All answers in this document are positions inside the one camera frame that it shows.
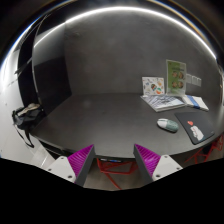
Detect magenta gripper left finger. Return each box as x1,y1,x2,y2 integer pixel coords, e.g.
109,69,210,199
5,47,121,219
46,143,97,187

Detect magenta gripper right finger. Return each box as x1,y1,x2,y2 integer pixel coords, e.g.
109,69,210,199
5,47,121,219
133,143,184,185

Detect white and green computer mouse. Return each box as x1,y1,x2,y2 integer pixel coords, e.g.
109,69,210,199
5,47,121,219
157,118,179,133

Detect black mouse pad with picture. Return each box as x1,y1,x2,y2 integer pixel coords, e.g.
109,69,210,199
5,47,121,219
175,112,215,145

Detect red chair under table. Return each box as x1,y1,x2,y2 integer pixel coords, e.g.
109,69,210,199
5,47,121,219
97,159,138,190

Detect grey striped magazine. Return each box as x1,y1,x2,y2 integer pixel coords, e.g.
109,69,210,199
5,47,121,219
141,95,185,112

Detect red chair at right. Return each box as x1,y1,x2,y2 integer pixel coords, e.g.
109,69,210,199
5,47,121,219
187,134,224,163

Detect white and blue booklet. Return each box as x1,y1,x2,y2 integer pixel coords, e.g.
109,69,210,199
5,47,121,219
182,95,209,111

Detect white illustrated card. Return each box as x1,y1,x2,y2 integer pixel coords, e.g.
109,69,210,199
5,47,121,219
142,77,165,95

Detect green upright sign stand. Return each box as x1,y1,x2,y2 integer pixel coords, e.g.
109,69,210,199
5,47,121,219
166,60,186,96

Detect white wall outlet plates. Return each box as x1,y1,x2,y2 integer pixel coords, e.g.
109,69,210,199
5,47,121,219
186,74,202,86

